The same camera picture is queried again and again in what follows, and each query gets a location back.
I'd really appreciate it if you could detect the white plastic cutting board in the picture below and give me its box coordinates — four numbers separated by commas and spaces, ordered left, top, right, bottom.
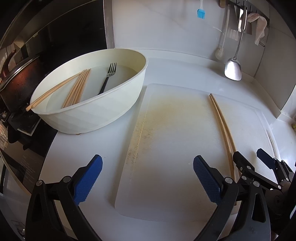
114, 83, 282, 222

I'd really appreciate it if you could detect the black wall hook rail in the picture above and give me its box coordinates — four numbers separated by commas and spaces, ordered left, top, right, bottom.
225, 0, 270, 19

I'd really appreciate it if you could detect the white oval basin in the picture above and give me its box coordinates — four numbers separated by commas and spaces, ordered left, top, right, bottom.
30, 49, 148, 134

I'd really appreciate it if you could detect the wooden chopstick in basin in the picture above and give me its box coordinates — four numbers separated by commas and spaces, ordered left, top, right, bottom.
26, 70, 86, 111
66, 69, 89, 107
71, 69, 91, 105
78, 70, 91, 103
62, 70, 87, 108
67, 70, 88, 107

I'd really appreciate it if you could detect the blue silicone brush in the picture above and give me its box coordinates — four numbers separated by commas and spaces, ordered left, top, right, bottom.
197, 0, 205, 19

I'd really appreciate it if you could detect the steel spatula hanging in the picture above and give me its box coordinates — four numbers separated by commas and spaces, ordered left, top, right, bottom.
224, 9, 247, 81

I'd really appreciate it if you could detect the black induction cooktop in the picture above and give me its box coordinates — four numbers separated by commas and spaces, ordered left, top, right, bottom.
1, 111, 57, 192

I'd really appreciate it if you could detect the glass pot lid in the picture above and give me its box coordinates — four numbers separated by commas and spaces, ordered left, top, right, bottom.
1, 49, 40, 90

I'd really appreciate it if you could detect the white rag hanging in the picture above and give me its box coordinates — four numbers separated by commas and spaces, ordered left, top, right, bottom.
247, 13, 267, 46

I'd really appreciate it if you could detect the steel fork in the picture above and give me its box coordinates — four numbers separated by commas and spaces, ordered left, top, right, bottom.
98, 62, 117, 95

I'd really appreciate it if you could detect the dark brown cooking pot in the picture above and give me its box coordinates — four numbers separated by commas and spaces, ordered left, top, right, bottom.
1, 56, 46, 113

